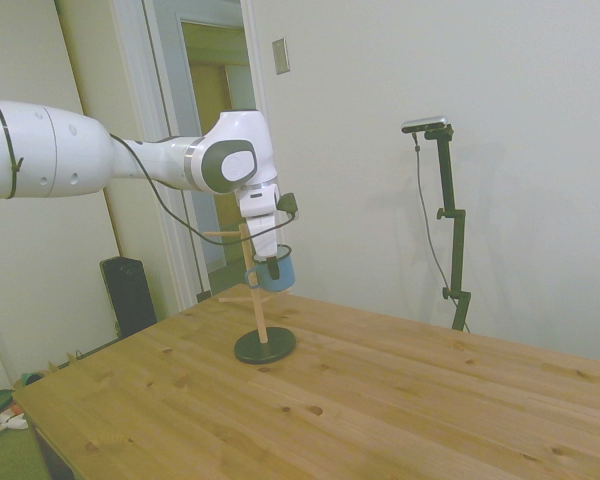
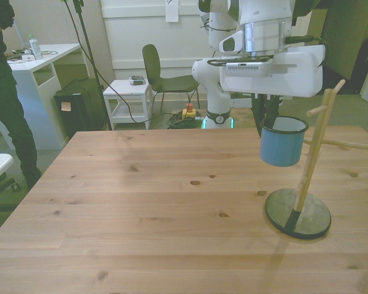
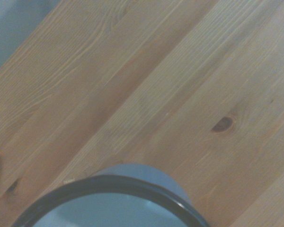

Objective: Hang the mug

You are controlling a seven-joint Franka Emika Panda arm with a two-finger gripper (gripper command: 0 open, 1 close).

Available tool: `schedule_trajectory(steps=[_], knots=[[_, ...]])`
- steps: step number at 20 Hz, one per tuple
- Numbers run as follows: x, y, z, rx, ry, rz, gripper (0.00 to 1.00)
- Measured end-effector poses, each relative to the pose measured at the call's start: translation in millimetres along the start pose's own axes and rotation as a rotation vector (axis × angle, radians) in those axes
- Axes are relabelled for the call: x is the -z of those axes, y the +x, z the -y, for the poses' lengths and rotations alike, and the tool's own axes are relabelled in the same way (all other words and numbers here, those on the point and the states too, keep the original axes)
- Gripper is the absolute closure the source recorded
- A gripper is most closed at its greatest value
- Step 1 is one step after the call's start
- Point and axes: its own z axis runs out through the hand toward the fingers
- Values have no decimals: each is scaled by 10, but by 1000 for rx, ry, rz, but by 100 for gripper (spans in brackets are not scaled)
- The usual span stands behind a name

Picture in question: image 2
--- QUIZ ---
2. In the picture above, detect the bundle of floor cables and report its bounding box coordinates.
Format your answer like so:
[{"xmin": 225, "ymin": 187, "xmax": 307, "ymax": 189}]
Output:
[{"xmin": 166, "ymin": 111, "xmax": 208, "ymax": 130}]

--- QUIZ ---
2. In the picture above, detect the white side table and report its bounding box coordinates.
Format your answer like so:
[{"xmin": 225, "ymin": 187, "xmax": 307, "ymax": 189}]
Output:
[{"xmin": 102, "ymin": 79, "xmax": 153, "ymax": 131}]

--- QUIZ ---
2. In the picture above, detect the white desk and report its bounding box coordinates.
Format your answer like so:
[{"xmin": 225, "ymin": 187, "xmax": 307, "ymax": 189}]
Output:
[{"xmin": 4, "ymin": 42, "xmax": 90, "ymax": 151}]

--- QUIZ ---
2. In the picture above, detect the person in dark clothes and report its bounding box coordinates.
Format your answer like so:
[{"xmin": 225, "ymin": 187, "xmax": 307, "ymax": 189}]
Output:
[{"xmin": 0, "ymin": 0, "xmax": 42, "ymax": 189}]

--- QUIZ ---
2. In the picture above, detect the black case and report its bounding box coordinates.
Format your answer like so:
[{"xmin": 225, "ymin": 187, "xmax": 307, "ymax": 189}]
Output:
[{"xmin": 53, "ymin": 78, "xmax": 109, "ymax": 139}]

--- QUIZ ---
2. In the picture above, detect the tangle of wires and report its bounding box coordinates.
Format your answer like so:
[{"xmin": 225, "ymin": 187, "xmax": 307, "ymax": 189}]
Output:
[{"xmin": 4, "ymin": 47, "xmax": 30, "ymax": 64}]

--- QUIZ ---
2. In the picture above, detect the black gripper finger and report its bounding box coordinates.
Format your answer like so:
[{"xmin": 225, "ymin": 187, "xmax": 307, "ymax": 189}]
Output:
[
  {"xmin": 264, "ymin": 95, "xmax": 285, "ymax": 129},
  {"xmin": 251, "ymin": 93, "xmax": 265, "ymax": 138}
]

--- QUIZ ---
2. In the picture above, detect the yellow emergency stop button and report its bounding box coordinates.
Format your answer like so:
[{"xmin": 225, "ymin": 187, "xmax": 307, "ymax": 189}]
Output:
[{"xmin": 182, "ymin": 103, "xmax": 197, "ymax": 121}]

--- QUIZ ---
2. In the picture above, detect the black round mug stand base with wooden pole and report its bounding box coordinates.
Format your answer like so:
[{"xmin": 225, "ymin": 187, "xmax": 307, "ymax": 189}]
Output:
[{"xmin": 264, "ymin": 79, "xmax": 368, "ymax": 241}]

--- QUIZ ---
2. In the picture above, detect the blue enamel mug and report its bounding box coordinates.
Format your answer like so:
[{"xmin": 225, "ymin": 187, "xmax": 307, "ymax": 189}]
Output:
[{"xmin": 259, "ymin": 116, "xmax": 309, "ymax": 168}]

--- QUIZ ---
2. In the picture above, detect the black tripod cable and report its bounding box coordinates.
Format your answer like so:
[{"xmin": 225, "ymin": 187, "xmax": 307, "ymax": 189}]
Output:
[{"xmin": 63, "ymin": 0, "xmax": 185, "ymax": 125}]

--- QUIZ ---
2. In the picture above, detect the clear plastic bottle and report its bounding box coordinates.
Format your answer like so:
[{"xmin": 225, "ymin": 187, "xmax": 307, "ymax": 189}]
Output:
[{"xmin": 28, "ymin": 34, "xmax": 44, "ymax": 61}]

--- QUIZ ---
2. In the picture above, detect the white paper sheet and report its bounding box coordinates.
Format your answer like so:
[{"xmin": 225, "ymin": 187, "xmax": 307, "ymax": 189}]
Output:
[{"xmin": 165, "ymin": 0, "xmax": 180, "ymax": 23}]

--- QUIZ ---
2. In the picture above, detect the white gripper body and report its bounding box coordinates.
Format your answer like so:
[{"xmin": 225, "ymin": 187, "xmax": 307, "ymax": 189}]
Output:
[{"xmin": 219, "ymin": 45, "xmax": 327, "ymax": 98}]

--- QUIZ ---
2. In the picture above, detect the black tripod pole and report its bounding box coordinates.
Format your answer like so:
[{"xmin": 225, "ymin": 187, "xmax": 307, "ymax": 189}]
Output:
[{"xmin": 61, "ymin": 0, "xmax": 113, "ymax": 131}]

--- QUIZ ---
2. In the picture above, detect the small grey device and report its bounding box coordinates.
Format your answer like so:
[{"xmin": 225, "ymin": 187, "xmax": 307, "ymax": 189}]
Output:
[{"xmin": 128, "ymin": 74, "xmax": 147, "ymax": 86}]

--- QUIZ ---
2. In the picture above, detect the dark green chair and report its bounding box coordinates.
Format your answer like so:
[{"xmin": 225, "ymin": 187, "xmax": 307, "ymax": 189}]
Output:
[{"xmin": 141, "ymin": 43, "xmax": 201, "ymax": 115}]

